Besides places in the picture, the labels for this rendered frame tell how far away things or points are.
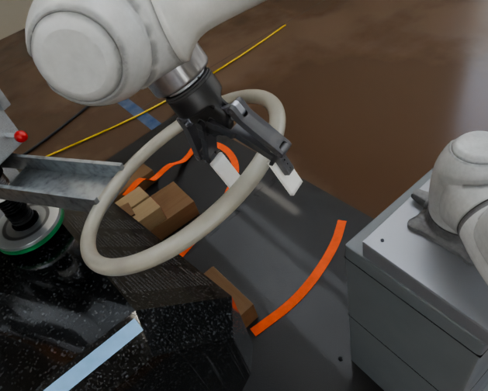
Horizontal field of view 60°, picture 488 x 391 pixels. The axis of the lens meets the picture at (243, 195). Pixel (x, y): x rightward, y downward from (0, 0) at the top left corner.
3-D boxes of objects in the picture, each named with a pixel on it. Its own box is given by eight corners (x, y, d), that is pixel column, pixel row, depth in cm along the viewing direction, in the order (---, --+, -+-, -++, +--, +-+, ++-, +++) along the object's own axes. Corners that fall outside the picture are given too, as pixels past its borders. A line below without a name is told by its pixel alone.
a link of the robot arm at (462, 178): (479, 176, 105) (500, 106, 88) (522, 234, 92) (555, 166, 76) (415, 193, 106) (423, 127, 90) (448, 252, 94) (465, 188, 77)
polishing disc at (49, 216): (63, 190, 139) (61, 188, 138) (58, 238, 124) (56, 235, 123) (1, 210, 139) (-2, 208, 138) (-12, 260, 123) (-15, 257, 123)
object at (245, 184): (48, 282, 85) (36, 274, 84) (159, 129, 115) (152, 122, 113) (229, 275, 55) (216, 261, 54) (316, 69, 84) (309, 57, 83)
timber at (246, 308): (258, 316, 192) (254, 303, 183) (239, 335, 188) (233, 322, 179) (219, 278, 211) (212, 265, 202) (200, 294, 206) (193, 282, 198)
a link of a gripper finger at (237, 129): (220, 108, 61) (221, 102, 60) (285, 147, 60) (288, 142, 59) (205, 126, 60) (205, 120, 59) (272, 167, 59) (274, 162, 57)
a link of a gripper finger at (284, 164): (271, 143, 59) (287, 141, 57) (288, 167, 62) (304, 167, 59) (266, 150, 58) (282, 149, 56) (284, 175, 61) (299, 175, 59)
